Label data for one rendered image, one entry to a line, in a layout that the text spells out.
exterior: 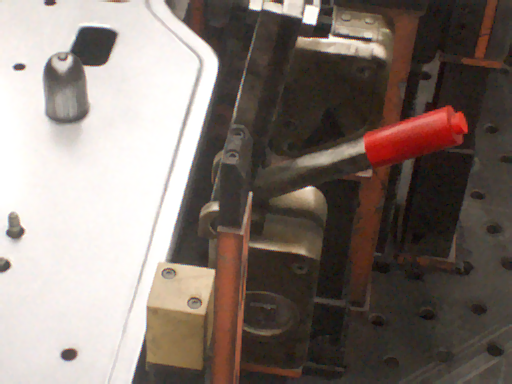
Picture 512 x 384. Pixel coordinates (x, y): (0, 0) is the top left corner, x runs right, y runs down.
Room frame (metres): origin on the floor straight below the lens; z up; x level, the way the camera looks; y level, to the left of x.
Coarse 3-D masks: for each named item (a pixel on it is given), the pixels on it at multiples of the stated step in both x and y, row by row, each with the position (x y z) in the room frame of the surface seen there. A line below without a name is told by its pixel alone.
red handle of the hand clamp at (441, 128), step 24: (408, 120) 0.48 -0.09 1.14; (432, 120) 0.47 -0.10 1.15; (456, 120) 0.47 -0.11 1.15; (360, 144) 0.48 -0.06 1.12; (384, 144) 0.47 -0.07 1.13; (408, 144) 0.47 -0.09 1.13; (432, 144) 0.46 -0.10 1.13; (456, 144) 0.46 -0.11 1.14; (264, 168) 0.49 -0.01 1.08; (288, 168) 0.48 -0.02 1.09; (312, 168) 0.47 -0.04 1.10; (336, 168) 0.47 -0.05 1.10; (360, 168) 0.47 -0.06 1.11; (264, 192) 0.48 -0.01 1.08; (288, 192) 0.47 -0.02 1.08
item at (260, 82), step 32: (224, 0) 0.47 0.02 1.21; (256, 0) 0.48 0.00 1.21; (288, 0) 0.48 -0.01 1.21; (256, 32) 0.47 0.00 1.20; (288, 32) 0.47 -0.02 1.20; (320, 32) 0.48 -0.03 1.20; (256, 64) 0.47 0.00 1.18; (288, 64) 0.47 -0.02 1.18; (256, 96) 0.47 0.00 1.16; (256, 128) 0.47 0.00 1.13; (256, 160) 0.47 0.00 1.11
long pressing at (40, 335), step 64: (0, 0) 0.75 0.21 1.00; (64, 0) 0.76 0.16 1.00; (0, 64) 0.67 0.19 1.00; (128, 64) 0.68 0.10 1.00; (192, 64) 0.69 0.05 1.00; (0, 128) 0.60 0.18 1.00; (64, 128) 0.60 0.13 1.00; (128, 128) 0.61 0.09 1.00; (192, 128) 0.61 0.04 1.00; (0, 192) 0.53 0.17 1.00; (64, 192) 0.54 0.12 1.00; (128, 192) 0.54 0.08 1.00; (192, 192) 0.55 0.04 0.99; (64, 256) 0.48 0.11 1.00; (128, 256) 0.49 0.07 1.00; (0, 320) 0.43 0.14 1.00; (64, 320) 0.43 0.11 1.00; (128, 320) 0.43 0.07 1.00
